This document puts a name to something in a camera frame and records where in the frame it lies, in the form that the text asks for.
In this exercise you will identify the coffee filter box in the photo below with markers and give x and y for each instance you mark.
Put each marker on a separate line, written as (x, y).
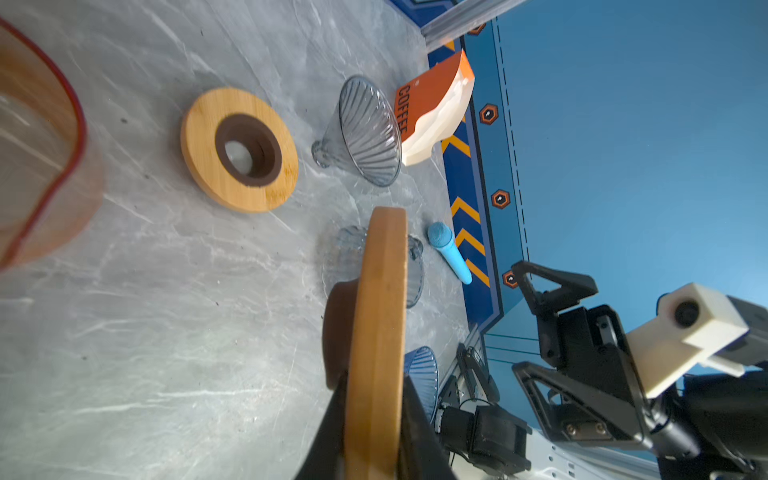
(430, 107)

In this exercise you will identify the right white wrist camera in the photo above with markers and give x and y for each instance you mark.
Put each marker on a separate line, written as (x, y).
(693, 324)

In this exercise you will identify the grey glass dripper cone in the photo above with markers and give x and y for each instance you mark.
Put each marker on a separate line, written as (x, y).
(362, 136)

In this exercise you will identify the grey glass mug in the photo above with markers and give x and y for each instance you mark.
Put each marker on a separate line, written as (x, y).
(344, 260)

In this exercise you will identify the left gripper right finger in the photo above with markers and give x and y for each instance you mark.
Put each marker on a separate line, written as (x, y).
(420, 455)

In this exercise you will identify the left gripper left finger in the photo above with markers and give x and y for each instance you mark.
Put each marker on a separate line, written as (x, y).
(325, 459)

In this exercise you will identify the blue cylinder tool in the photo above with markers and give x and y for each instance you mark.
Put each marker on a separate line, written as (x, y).
(441, 237)

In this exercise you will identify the blue glass dripper cone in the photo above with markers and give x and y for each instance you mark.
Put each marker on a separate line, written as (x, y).
(421, 366)

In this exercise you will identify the orange glass carafe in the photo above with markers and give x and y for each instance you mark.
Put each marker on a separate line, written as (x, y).
(52, 174)

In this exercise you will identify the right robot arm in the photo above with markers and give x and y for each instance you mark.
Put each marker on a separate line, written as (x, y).
(688, 386)

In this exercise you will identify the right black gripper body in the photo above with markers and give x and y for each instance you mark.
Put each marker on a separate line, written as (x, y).
(583, 341)

